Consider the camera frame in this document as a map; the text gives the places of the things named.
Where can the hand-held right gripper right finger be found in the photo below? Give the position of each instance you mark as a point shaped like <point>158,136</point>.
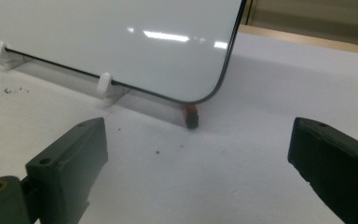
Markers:
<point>338,161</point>

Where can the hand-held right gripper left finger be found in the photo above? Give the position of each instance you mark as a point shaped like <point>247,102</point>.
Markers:
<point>65,174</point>

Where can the white whiteboard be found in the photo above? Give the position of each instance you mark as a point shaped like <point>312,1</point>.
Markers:
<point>105,37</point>

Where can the wooden table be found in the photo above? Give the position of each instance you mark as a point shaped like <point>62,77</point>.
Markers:
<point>292,37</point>

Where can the small red and black block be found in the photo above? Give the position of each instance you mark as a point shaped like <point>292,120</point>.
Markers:
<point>191,118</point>

